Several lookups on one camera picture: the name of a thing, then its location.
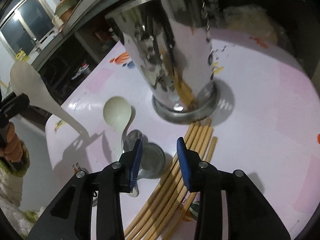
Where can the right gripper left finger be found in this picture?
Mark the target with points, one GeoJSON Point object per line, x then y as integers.
{"type": "Point", "coordinates": [69, 214]}

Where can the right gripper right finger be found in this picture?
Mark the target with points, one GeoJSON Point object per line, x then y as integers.
{"type": "Point", "coordinates": [250, 215]}

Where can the white rice paddle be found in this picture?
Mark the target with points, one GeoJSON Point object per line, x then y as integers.
{"type": "Point", "coordinates": [26, 80]}

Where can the wooden chopstick six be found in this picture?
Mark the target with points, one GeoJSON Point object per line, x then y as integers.
{"type": "Point", "coordinates": [191, 196]}

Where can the wooden chopstick one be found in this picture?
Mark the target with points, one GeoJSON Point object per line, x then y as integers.
{"type": "Point", "coordinates": [144, 209]}

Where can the wooden chopstick two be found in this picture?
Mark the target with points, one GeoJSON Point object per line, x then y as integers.
{"type": "Point", "coordinates": [172, 181]}

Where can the steel ladle spoon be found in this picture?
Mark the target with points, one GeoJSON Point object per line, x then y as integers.
{"type": "Point", "coordinates": [152, 162]}

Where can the white ceramic soup spoon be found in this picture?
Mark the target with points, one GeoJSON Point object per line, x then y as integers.
{"type": "Point", "coordinates": [117, 114]}

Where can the kitchen window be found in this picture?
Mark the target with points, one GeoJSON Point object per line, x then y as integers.
{"type": "Point", "coordinates": [27, 26]}

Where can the person's left hand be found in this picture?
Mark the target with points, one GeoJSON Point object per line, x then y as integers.
{"type": "Point", "coordinates": [13, 151]}

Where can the pink patterned tablecloth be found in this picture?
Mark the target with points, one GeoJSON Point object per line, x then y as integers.
{"type": "Point", "coordinates": [266, 123]}

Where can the ceramic jar on counter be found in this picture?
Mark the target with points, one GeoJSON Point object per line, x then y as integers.
{"type": "Point", "coordinates": [64, 9]}

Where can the steel utensil holder cup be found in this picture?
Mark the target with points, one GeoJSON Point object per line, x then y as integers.
{"type": "Point", "coordinates": [168, 40]}

